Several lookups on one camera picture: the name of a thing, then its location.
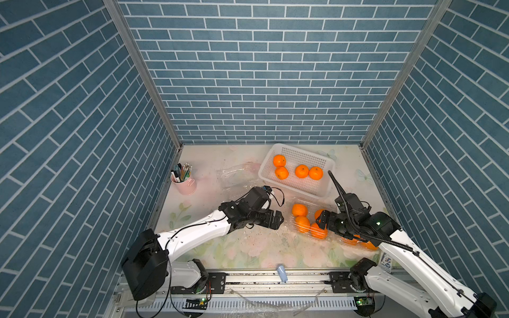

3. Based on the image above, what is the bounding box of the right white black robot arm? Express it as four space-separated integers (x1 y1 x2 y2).
316 210 497 317

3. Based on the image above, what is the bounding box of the clear plastic clamshell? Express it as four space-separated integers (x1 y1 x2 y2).
286 197 336 241
340 236 379 251
216 162 263 201

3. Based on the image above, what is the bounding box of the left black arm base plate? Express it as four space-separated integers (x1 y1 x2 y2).
191 272 227 295

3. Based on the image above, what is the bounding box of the small light blue cylinder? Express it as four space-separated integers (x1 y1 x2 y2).
277 264 288 283

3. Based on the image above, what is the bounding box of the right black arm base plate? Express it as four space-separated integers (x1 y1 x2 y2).
323 271 359 294

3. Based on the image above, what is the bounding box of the white perforated plastic basket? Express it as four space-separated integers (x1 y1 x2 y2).
258 143 335 199

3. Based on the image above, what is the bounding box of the orange box three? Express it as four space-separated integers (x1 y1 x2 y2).
294 216 311 233
343 235 363 245
295 164 310 179

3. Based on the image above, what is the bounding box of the blue white packaged item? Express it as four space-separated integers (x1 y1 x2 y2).
379 253 393 274

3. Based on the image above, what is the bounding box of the orange box one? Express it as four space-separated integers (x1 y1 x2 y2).
273 154 286 167
292 204 308 217

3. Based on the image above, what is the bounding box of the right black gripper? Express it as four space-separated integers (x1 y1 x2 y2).
313 208 355 239

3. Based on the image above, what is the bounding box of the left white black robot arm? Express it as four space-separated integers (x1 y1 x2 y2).
121 200 284 301

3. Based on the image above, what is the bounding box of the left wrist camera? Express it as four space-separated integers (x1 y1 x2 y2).
245 185 273 210

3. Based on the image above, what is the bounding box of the pink metal pen bucket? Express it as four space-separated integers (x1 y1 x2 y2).
170 163 197 196

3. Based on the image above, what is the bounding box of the orange box two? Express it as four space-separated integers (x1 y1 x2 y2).
314 209 324 220
274 166 289 180

